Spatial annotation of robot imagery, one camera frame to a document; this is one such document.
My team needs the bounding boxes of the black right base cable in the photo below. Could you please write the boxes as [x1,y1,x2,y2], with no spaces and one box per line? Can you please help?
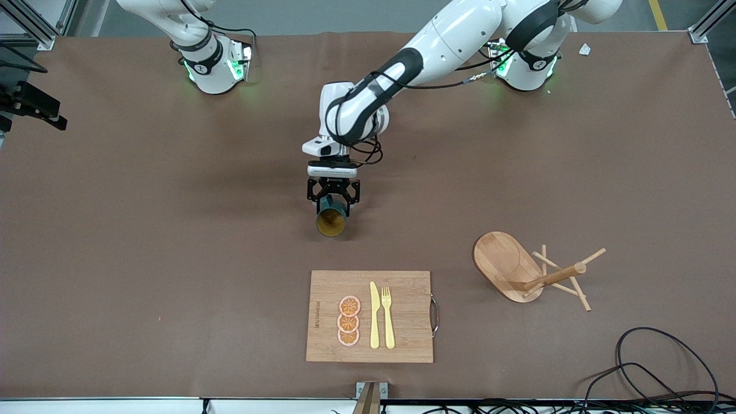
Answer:
[204,19,258,58]

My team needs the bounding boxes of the yellow plastic knife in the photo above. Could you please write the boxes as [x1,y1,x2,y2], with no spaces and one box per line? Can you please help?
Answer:
[369,281,381,350]

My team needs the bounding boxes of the metal table edge bracket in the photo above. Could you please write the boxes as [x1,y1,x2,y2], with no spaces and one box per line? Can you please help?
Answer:
[352,381,389,414]

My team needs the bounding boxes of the bamboo cutting board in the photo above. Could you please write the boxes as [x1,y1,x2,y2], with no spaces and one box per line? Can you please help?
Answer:
[305,270,440,364]

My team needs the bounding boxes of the black cable bundle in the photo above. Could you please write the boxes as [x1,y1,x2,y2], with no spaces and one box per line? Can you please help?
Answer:
[379,397,736,414]

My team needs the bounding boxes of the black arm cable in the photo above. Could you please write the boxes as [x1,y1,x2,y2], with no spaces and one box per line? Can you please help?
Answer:
[0,43,51,76]
[324,51,518,166]

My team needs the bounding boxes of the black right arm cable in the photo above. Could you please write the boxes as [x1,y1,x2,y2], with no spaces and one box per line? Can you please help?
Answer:
[0,43,51,76]

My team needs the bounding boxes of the white table edge rail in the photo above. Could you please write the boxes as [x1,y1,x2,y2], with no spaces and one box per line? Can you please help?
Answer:
[0,397,357,414]

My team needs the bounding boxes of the dark green cup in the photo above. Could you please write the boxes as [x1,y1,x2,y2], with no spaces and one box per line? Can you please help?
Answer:
[315,194,348,238]

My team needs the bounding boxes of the looped black cable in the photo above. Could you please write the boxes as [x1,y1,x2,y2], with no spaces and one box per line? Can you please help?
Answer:
[584,327,720,414]

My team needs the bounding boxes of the brown table cover sheet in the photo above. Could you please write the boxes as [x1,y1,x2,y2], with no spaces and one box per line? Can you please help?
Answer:
[0,29,736,401]

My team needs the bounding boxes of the yellow plastic fork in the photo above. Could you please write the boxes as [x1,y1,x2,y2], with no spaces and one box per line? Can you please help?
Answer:
[381,286,396,350]

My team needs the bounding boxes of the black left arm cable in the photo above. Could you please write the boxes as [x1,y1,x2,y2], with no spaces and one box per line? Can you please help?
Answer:
[324,51,518,166]

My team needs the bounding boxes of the wooden mug tree stand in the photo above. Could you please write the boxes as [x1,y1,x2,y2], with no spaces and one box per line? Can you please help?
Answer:
[473,231,607,312]

